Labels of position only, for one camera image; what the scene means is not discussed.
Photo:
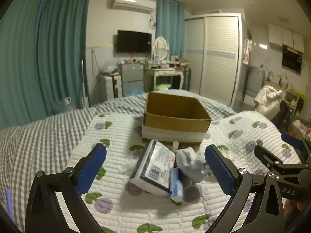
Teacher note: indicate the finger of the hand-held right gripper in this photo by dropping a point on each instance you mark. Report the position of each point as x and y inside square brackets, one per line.
[267, 159]
[290, 139]

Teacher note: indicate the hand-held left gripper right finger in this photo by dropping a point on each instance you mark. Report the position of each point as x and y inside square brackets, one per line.
[221, 172]

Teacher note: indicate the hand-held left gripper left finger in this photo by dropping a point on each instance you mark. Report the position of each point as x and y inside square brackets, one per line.
[92, 167]

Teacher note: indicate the grey white cloth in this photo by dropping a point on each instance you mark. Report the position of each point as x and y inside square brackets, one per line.
[192, 162]

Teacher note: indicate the small blue tissue pack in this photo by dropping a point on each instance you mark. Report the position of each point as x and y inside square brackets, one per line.
[176, 187]

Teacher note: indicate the large white tissue pack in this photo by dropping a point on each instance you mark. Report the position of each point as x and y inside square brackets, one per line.
[150, 167]

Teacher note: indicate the brown cardboard box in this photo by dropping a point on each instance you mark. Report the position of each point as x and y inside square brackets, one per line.
[170, 126]

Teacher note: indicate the black chair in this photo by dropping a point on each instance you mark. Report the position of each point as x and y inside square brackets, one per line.
[283, 114]

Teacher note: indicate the small white bottle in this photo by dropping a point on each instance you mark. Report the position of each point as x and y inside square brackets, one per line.
[176, 145]

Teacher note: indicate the white floral quilt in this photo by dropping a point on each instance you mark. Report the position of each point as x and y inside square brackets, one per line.
[121, 213]

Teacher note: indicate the clear water jug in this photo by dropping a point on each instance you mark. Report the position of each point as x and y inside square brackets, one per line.
[64, 106]

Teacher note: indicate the grey washing machine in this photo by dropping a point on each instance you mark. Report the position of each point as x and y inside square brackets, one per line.
[255, 80]

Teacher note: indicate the black range hood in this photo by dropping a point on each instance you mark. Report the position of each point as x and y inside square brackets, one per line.
[291, 59]

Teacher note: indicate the white suitcase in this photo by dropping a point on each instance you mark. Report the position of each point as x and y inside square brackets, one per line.
[109, 87]

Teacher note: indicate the blue plastic bag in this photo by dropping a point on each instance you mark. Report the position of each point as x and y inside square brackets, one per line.
[136, 91]

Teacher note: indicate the grey mini fridge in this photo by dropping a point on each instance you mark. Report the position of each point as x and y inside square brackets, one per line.
[130, 77]

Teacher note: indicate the hanging patterned cloth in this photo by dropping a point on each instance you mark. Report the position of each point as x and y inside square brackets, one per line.
[246, 51]

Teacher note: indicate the dark striped suitcase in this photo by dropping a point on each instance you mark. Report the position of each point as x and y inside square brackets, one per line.
[187, 79]

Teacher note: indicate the clear plastic bag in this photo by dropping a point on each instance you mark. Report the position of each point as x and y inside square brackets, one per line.
[109, 66]

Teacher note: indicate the white sliding door wardrobe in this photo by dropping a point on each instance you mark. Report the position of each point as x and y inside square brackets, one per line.
[218, 58]

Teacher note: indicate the wide teal curtain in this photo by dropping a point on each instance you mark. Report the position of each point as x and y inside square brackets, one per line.
[36, 65]

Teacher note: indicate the cream dressing table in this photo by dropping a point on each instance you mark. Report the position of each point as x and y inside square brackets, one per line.
[160, 72]

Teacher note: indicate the white oval vanity mirror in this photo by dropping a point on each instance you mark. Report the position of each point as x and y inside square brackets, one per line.
[160, 47]

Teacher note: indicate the narrow light blue curtain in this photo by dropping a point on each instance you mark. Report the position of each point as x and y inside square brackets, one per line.
[168, 29]

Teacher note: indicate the white air conditioner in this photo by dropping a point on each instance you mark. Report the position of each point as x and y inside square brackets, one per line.
[132, 3]

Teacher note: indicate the white kitchen wall cabinets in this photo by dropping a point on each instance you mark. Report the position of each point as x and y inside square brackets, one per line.
[285, 37]

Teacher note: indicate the black wall television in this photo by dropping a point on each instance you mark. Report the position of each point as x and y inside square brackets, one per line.
[133, 41]

